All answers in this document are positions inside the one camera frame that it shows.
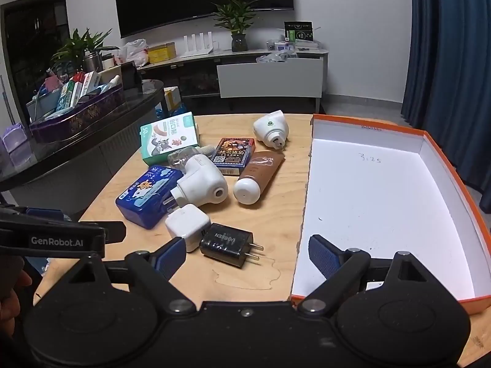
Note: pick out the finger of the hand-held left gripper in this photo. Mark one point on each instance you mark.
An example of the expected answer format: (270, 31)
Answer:
(42, 213)
(111, 232)

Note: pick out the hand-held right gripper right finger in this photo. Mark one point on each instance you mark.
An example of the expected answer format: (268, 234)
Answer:
(322, 256)

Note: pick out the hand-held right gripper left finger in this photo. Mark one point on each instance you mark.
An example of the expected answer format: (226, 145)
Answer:
(170, 256)

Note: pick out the white cube charger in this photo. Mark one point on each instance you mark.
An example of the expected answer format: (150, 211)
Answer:
(186, 224)

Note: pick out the blue cartoon box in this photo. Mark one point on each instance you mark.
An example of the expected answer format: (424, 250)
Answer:
(142, 199)

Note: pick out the black charger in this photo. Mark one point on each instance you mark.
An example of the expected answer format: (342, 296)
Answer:
(224, 243)

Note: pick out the orange cardboard box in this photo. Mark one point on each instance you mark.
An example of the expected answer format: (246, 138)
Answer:
(364, 199)

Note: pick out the white plug-in device with bottle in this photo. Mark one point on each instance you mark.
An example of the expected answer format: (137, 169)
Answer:
(199, 180)

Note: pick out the brown tube with white cap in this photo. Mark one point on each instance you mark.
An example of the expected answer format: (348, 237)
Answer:
(261, 168)

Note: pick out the green white bandage box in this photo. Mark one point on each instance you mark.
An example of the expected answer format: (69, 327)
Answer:
(168, 138)

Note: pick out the dark playing card box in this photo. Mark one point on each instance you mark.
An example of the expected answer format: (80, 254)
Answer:
(232, 155)

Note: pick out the person's left hand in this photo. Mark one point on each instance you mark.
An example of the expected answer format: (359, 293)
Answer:
(10, 276)

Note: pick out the black glass coffee table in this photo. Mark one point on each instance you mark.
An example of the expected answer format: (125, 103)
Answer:
(76, 153)

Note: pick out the purple tin box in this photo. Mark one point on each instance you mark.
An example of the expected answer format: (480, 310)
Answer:
(76, 119)

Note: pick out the group of medicine boxes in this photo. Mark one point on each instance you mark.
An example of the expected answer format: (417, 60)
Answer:
(73, 92)

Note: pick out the blue plastic bag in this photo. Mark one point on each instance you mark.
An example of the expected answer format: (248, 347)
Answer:
(170, 112)

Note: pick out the white yellow carton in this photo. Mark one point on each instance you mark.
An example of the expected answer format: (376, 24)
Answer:
(172, 97)

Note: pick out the beige box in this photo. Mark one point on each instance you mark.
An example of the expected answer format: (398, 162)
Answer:
(111, 74)

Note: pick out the potted plant in steel pot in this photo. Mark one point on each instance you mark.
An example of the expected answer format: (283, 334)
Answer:
(82, 46)

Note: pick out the tv cabinet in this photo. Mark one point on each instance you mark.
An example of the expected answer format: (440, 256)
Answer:
(191, 73)

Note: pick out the white plastic bag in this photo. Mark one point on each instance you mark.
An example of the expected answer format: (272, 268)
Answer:
(132, 51)

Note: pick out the yellow box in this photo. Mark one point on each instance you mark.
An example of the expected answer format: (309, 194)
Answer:
(161, 53)

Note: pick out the white router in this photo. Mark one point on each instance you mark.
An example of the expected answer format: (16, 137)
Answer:
(197, 48)

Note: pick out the clear plastic bag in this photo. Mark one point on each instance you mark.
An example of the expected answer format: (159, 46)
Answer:
(272, 58)

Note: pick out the clear plastic boxes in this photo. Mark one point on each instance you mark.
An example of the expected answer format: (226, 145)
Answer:
(291, 45)

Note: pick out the potted plant in dark vase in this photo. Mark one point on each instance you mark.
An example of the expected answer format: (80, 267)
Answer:
(238, 42)

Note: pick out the green black box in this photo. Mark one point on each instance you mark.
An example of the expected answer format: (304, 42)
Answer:
(299, 31)

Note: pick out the blue curtain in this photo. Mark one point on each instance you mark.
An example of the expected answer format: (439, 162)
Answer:
(448, 65)

